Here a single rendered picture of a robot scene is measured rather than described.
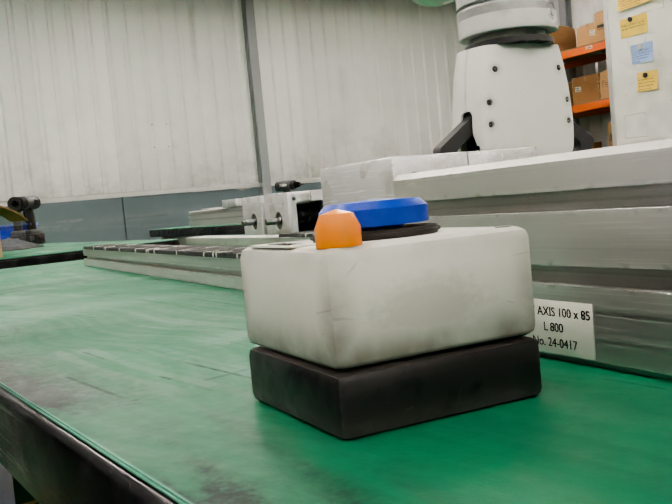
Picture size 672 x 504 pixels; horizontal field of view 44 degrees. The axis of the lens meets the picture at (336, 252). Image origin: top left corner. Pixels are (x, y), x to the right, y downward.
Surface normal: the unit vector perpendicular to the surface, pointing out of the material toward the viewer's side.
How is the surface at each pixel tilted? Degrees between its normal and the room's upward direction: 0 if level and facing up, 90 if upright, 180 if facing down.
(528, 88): 91
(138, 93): 90
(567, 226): 90
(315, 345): 90
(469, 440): 0
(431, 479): 0
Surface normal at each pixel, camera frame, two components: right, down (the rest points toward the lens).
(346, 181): -0.89, 0.11
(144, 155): 0.54, 0.00
